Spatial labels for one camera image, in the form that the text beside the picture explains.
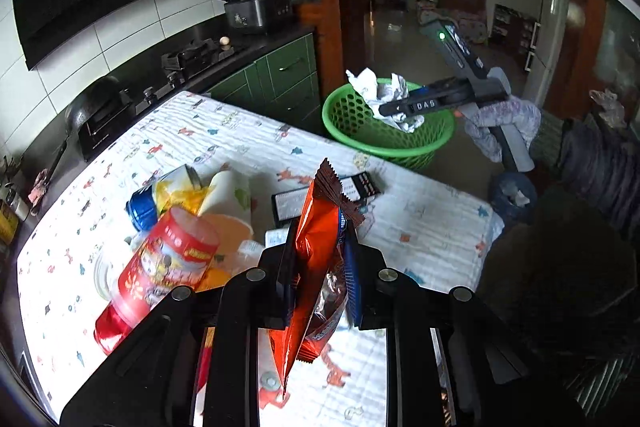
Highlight green kitchen cabinet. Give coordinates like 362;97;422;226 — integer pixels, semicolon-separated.
206;34;323;134

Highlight patterned white tablecloth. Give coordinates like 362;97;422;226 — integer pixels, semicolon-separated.
17;94;503;417

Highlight white paper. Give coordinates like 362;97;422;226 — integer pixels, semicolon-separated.
346;68;425;133

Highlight white paper cup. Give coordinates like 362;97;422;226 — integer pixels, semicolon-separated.
198;169;254;256

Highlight black gas stove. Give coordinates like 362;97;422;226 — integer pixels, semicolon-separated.
73;38;243;161

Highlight clear plastic bottle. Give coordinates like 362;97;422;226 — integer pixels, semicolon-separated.
212;239;265;277

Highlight white refrigerator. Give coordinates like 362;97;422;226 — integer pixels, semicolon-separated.
522;0;568;108

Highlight orange snack wrapper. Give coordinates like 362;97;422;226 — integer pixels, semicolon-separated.
269;159;364;384

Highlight yellow plastic wrapper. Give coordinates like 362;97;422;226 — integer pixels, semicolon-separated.
152;165;210;216

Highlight blue and silver drink can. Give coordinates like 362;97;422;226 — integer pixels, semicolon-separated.
125;185;158;232

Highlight black and white cigarette box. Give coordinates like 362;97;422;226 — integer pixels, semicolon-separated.
271;170;382;226

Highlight black frying pan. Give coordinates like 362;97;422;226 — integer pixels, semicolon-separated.
28;75;122;216

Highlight green perforated plastic basket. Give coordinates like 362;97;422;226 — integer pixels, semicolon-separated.
322;84;457;172

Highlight red cylindrical snack can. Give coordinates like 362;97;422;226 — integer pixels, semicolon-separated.
93;206;220;355

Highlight gloved right hand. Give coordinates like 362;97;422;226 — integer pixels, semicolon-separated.
458;96;541;164

